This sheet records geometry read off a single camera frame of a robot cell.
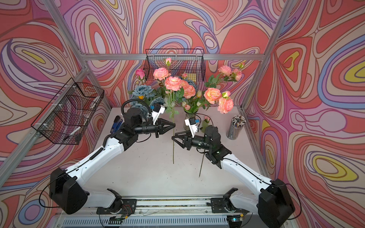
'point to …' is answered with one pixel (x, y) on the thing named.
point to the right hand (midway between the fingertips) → (174, 140)
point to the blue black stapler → (117, 122)
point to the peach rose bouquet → (194, 101)
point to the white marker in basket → (72, 133)
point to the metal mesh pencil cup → (235, 127)
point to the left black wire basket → (63, 121)
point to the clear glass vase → (189, 115)
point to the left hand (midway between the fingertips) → (175, 127)
